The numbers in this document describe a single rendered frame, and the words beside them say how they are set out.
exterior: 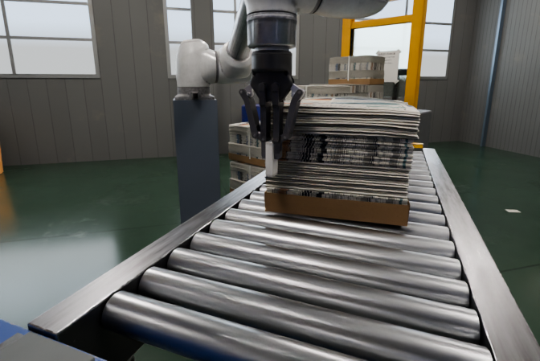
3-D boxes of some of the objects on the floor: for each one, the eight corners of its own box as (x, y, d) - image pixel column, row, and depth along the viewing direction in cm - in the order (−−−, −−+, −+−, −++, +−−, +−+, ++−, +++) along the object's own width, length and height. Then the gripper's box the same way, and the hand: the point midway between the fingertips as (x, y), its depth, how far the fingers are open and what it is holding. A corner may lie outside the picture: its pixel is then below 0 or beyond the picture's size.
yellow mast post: (395, 198, 315) (414, -12, 273) (398, 195, 321) (418, -10, 280) (404, 199, 309) (425, -15, 267) (408, 197, 315) (428, -12, 274)
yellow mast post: (334, 184, 357) (343, 1, 315) (338, 182, 363) (347, 2, 322) (342, 186, 351) (352, -1, 310) (346, 184, 357) (356, 1, 316)
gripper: (311, 51, 61) (308, 174, 66) (247, 53, 66) (249, 168, 71) (300, 47, 54) (297, 184, 60) (230, 49, 59) (234, 177, 64)
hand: (272, 158), depth 64 cm, fingers closed, pressing on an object
